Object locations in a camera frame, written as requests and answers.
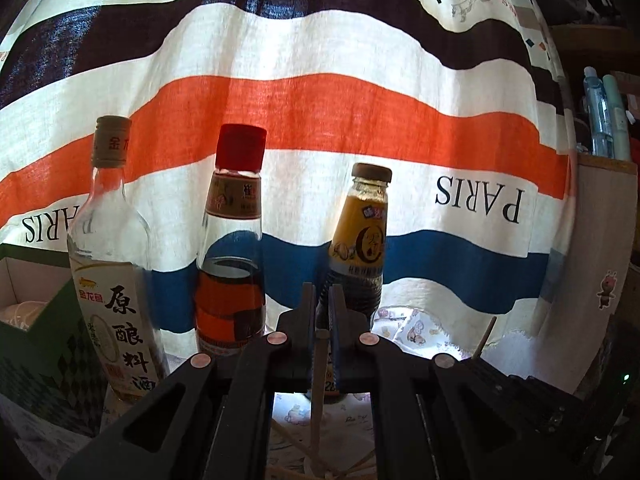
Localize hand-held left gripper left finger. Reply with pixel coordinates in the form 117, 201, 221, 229
57, 284, 317, 480

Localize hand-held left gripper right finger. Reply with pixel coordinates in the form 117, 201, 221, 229
327, 284, 532, 480

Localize long wooden chopstick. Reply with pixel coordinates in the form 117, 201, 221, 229
309, 330, 332, 478
472, 316, 497, 361
270, 420, 313, 461
332, 452, 376, 479

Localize heart bear printed cloth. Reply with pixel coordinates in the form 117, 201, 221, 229
0, 304, 483, 480

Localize red cap bottle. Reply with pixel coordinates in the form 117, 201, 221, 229
194, 124, 268, 358

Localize dark sauce bottle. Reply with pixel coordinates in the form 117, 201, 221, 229
317, 162, 393, 406

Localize cartoon sticker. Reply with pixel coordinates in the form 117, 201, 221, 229
597, 271, 617, 311

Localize clear gold cap bottle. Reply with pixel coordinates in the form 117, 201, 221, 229
66, 115, 168, 403

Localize wooden cabinet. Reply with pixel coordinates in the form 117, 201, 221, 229
550, 155, 640, 401

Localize striped curtain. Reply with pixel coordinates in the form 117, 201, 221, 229
0, 0, 581, 361

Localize green checkered box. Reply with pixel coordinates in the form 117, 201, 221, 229
0, 244, 108, 436

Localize pale teal tube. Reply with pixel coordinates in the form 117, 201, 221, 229
602, 74, 632, 161

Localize blue plastic bottle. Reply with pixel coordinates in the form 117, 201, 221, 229
582, 66, 615, 157

